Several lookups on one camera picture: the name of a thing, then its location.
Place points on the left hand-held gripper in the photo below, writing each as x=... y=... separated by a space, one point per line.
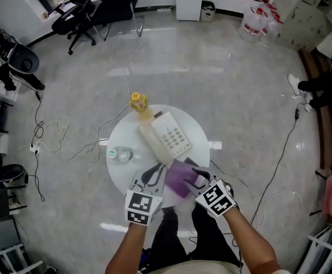
x=139 y=207

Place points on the person's light shirt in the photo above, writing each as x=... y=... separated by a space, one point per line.
x=197 y=268

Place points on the white power strip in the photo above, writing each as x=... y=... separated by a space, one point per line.
x=35 y=149

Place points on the small waste bin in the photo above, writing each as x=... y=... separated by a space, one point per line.
x=208 y=11

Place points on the clear water jug red cap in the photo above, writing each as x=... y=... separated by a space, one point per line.
x=251 y=27
x=273 y=26

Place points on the white frame rack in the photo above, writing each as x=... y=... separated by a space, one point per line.
x=331 y=250
x=9 y=255

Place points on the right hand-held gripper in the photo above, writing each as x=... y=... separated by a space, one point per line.
x=216 y=200

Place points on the person's right leg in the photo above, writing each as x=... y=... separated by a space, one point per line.
x=211 y=238

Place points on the white water dispenser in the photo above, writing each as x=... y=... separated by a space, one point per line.
x=188 y=4

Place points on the white cubby shelf cabinet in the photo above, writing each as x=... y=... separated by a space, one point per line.
x=0 y=90

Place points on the person's left leg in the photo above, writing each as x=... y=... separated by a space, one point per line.
x=166 y=238

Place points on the white desk telephone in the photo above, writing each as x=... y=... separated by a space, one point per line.
x=166 y=121

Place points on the black mesh office chair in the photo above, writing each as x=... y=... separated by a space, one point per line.
x=111 y=7

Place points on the person's right forearm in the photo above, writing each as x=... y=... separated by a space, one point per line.
x=251 y=238

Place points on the black swivel office chair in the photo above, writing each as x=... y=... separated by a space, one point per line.
x=66 y=21

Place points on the black round bin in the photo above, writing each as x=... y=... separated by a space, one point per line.
x=12 y=174

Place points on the grey metal lockers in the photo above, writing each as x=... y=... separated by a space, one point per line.
x=305 y=16

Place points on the grey round device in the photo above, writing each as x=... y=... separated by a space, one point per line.
x=24 y=60

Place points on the small brown block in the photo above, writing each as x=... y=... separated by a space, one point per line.
x=158 y=114

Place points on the purple cloth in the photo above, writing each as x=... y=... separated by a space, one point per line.
x=180 y=178

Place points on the person's left forearm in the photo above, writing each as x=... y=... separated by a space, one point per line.
x=126 y=250

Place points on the brown wooden bench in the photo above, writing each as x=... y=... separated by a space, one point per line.
x=325 y=141

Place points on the clear water bottle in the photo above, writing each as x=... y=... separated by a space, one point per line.
x=123 y=153

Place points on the beige plastic bar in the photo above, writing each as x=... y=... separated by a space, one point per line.
x=154 y=144

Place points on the yellow drink bottle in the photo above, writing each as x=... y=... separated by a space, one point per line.
x=139 y=103

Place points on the person's leg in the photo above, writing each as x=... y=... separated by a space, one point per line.
x=211 y=238
x=166 y=238

